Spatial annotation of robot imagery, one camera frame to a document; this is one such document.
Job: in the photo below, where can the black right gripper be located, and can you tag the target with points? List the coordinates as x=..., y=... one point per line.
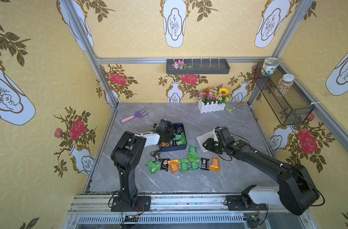
x=211, y=144

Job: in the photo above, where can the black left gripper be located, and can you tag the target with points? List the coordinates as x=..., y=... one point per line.
x=168, y=136

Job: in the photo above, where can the small checkered black packet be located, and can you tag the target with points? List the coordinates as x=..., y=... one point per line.
x=156, y=155

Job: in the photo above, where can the orange cookie packet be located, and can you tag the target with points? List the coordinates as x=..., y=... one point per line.
x=174, y=164
x=215, y=165

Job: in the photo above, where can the black cookie packet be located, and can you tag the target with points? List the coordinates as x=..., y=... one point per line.
x=165, y=164
x=205, y=164

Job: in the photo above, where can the green cookie packet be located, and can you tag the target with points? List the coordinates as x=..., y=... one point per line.
x=184, y=164
x=154, y=167
x=192, y=153
x=194, y=163

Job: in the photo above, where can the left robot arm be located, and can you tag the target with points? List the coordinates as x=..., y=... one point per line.
x=126, y=156

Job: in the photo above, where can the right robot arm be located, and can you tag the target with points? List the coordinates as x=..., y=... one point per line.
x=295, y=188

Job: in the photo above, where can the dark blue storage box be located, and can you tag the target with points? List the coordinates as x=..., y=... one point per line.
x=170, y=146

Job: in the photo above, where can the green packet in box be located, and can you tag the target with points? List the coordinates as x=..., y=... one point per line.
x=180, y=139

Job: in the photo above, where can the white and green garden glove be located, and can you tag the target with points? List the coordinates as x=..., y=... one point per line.
x=203, y=138

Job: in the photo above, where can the pink and purple garden rake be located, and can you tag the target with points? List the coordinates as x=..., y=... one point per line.
x=139, y=114

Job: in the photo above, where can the white picket fence flower planter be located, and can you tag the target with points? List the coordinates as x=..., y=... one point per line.
x=212, y=99

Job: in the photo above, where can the pink flowers on shelf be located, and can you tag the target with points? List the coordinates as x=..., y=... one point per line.
x=180, y=64

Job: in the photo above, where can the clear jar with white lid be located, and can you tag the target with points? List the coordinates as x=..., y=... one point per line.
x=284, y=84

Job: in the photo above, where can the jar with printed label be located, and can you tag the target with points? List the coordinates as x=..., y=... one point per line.
x=269, y=66

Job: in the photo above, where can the small circuit board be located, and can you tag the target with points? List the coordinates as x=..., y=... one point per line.
x=131, y=218

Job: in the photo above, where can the green rake with wooden handle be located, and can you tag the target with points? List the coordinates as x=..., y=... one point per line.
x=230, y=110

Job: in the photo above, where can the black wire mesh basket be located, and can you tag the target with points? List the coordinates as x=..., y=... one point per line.
x=285, y=105

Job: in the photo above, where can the grey wall shelf tray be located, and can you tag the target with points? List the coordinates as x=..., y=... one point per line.
x=201, y=66

